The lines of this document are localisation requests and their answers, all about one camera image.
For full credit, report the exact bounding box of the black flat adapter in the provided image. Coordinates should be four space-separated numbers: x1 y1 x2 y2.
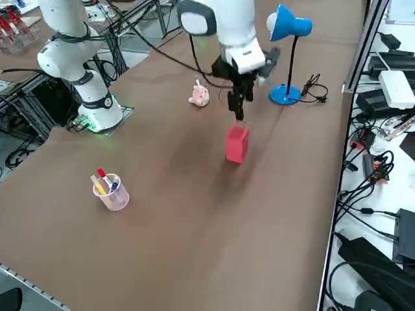
355 88 397 119

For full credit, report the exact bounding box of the clear packet of pens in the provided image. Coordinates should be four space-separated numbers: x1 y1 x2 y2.
382 113 415 142

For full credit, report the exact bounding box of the black power brick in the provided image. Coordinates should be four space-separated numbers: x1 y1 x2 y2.
392 208 415 264

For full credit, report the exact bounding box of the large black adapter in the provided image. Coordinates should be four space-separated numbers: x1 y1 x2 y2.
337 236 415 311

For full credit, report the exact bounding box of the orange black connector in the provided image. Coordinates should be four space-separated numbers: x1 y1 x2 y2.
369 159 390 184

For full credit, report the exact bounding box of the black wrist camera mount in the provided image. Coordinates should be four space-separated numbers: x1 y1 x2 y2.
255 46 283 86

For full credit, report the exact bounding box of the white flat device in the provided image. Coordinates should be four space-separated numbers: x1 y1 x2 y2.
378 70 415 109

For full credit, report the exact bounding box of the clear acrylic rack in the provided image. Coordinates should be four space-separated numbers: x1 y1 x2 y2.
0 5 42 57

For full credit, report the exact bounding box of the red foam block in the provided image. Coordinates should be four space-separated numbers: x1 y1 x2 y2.
225 125 251 147
225 144 249 165

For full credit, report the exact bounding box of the blue desk lamp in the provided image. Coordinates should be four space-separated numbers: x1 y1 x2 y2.
266 3 314 106

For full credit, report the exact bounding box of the black rectangular box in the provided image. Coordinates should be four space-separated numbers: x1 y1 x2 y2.
367 49 415 80

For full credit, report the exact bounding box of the aluminium frame post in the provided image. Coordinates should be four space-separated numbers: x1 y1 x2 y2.
342 0 390 95

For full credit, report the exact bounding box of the black lamp power cable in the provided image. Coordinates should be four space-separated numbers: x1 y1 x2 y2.
299 73 329 104

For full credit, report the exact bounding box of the pink plush toy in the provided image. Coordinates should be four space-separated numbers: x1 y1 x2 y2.
188 78 211 108

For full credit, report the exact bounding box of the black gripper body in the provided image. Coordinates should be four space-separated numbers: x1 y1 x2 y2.
211 54 257 87

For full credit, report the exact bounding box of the yellow highlighter pen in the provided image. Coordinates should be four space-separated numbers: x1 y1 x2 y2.
90 174 115 209

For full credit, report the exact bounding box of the red capped marker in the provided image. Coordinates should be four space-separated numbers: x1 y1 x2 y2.
97 167 113 189

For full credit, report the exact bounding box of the clear pink plastic cup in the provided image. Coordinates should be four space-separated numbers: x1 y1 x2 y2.
92 173 130 213

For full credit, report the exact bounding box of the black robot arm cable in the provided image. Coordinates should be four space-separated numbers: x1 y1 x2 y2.
103 0 236 90

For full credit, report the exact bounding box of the aluminium edge rail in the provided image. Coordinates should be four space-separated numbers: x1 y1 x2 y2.
0 263 71 311

